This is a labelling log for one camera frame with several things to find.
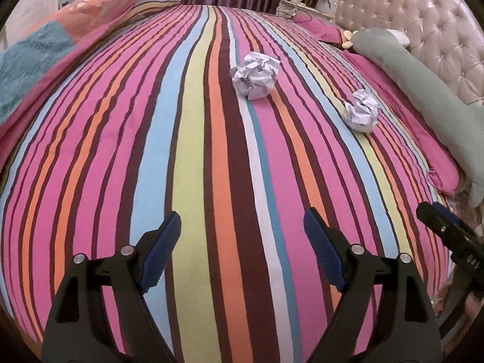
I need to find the white nightstand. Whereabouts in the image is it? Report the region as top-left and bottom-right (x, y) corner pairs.
(276, 0), (337, 22)

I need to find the large paper ball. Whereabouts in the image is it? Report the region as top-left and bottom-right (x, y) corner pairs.
(230, 53), (281, 101)

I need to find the small paper ball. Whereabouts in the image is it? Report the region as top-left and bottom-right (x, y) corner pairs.
(343, 89), (379, 134)

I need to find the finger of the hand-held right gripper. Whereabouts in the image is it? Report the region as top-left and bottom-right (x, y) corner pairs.
(431, 201), (474, 236)
(416, 203), (460, 252)

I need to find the striped bed sheet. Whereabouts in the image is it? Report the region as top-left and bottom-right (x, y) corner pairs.
(0, 2), (454, 363)

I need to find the small pink pillow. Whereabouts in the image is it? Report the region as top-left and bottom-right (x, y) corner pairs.
(295, 13), (344, 45)

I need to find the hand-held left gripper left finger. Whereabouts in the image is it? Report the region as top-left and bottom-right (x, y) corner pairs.
(41, 211), (182, 363)

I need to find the orange and teal folded quilt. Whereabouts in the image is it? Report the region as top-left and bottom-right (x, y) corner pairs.
(0, 0), (182, 137)

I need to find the green plush pillow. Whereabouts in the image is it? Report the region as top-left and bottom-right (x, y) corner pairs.
(352, 28), (484, 208)

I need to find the tufted beige headboard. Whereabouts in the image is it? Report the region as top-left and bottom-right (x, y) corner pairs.
(335, 0), (484, 106)

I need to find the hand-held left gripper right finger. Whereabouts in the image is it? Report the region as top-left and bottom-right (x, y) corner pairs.
(303, 207), (443, 363)

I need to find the long pink pillow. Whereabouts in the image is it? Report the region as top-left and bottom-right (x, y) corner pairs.
(342, 50), (464, 197)

